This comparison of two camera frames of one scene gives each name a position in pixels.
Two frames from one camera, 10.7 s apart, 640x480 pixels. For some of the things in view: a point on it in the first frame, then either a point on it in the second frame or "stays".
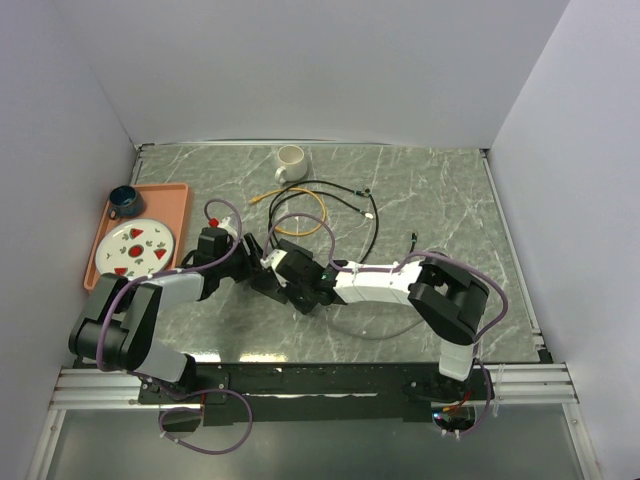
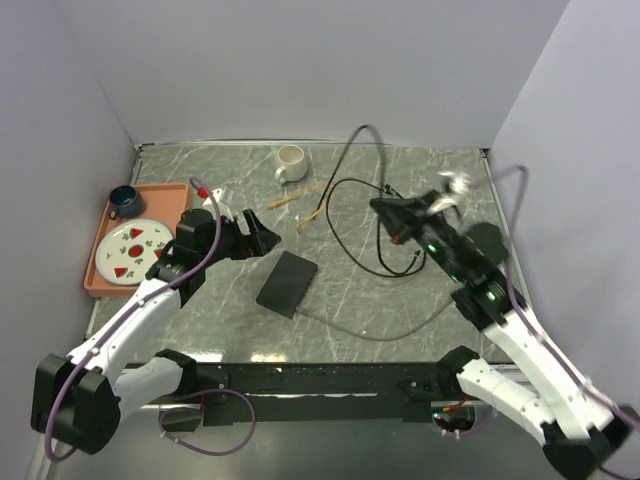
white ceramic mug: [293, 165] stays
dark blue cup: [124, 202] stays
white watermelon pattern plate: [135, 248] stays
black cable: [365, 192] → [326, 202]
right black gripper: [304, 308] → [392, 212]
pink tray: [168, 203] stays
